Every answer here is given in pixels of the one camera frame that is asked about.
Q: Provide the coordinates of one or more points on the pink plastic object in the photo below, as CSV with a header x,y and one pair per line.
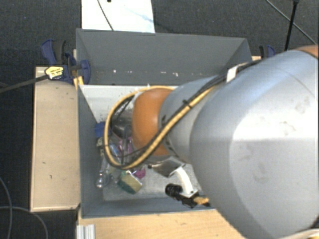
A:
x,y
140,173

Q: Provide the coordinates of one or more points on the green and yellow sponge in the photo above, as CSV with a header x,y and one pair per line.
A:
x,y
129,184

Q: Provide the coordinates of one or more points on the clear glass object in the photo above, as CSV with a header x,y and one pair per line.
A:
x,y
101,182

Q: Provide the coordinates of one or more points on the blue object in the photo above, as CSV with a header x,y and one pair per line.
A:
x,y
99,129

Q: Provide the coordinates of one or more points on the grey metal bin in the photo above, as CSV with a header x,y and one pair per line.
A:
x,y
149,53

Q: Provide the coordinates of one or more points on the pale wood board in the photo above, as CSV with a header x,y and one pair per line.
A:
x,y
54,138

